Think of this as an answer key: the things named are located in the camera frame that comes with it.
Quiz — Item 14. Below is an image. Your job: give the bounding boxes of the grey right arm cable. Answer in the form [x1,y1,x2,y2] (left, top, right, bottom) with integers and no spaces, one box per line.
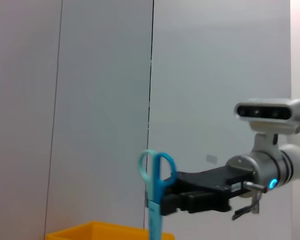
[231,181,269,221]

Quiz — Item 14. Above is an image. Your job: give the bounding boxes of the yellow plastic bin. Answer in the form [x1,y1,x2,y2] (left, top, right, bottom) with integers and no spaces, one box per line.
[45,221,176,240]

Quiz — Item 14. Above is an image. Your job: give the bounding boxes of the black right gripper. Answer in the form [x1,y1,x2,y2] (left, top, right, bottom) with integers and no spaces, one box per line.
[161,166,258,216]

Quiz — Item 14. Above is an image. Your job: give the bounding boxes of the blue scissors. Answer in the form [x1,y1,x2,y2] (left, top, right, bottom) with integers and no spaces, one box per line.
[137,149,178,240]

